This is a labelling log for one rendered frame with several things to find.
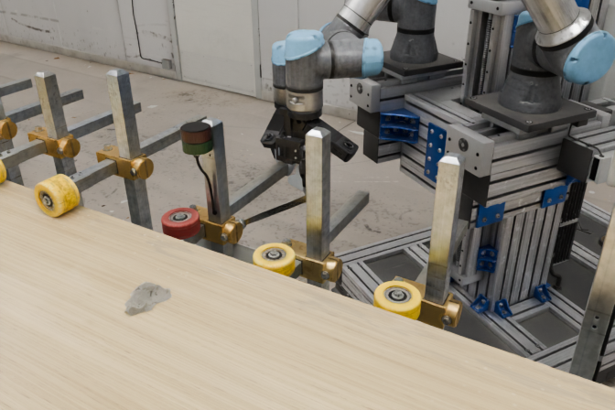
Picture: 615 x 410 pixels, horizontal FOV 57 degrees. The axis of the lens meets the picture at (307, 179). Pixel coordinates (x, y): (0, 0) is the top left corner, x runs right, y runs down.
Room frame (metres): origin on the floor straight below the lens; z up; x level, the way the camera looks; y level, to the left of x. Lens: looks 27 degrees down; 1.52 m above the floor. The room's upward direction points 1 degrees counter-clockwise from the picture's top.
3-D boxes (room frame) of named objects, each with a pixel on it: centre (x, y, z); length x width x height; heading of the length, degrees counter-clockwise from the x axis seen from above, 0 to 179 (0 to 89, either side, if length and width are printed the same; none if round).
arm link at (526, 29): (1.35, -0.56, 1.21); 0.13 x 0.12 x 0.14; 12
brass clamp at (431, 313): (0.86, -0.22, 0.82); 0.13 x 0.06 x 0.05; 60
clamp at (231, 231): (1.10, 0.22, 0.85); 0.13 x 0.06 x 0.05; 60
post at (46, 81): (1.34, 0.63, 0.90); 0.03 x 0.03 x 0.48; 60
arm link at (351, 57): (1.14, -0.09, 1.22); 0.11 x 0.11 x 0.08; 12
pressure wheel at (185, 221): (1.04, 0.27, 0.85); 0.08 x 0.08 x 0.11
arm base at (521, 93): (1.36, -0.56, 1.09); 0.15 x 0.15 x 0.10
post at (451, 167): (0.84, -0.24, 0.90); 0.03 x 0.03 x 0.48; 60
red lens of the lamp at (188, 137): (1.05, 0.22, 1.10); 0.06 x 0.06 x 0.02
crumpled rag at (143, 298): (0.78, 0.28, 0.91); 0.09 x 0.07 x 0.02; 143
